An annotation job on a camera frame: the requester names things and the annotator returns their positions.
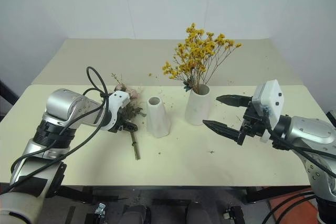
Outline yellow dried flower bouquet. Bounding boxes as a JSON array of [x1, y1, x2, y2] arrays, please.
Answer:
[[161, 22, 243, 95]]

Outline black floor cable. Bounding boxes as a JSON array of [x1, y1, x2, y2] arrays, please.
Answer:
[[262, 191, 319, 224]]

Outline pink dried flower bouquet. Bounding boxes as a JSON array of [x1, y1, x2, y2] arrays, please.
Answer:
[[110, 72, 146, 161]]

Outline black side furniture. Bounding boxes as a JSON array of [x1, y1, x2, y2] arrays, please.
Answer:
[[0, 79, 19, 123]]

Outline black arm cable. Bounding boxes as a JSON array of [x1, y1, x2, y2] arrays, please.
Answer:
[[263, 106, 336, 179], [9, 66, 110, 186]]

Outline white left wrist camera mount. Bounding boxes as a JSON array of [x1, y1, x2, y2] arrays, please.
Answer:
[[100, 90, 131, 132]]

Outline metal caster bracket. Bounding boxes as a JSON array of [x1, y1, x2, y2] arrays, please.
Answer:
[[93, 202, 106, 216], [223, 206, 236, 220]]

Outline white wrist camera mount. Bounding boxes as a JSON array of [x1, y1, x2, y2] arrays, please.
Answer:
[[251, 79, 286, 144], [100, 90, 131, 132]]

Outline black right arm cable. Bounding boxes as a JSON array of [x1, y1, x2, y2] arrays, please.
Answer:
[[263, 106, 336, 179]]

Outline tall white vase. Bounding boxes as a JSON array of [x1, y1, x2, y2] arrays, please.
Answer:
[[184, 84, 213, 126]]

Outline short white faceted vase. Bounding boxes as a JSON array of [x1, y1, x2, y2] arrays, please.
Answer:
[[145, 96, 171, 139]]

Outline dark rounded shape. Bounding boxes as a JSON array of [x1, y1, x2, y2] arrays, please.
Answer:
[[122, 204, 152, 224]]

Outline black object at edge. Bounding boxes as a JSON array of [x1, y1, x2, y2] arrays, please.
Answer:
[[326, 109, 336, 131]]

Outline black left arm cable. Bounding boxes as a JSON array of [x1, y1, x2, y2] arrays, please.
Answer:
[[9, 66, 110, 186]]

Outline black table frame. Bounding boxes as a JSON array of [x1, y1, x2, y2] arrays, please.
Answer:
[[54, 185, 313, 206]]

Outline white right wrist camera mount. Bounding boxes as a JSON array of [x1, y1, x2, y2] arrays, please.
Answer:
[[251, 79, 286, 144]]

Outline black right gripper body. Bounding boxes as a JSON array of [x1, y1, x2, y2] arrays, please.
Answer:
[[242, 100, 269, 138]]

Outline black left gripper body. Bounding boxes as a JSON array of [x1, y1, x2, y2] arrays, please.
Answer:
[[108, 115, 129, 134]]

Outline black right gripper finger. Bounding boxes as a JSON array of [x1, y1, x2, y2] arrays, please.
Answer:
[[215, 94, 254, 109], [202, 119, 248, 146]]

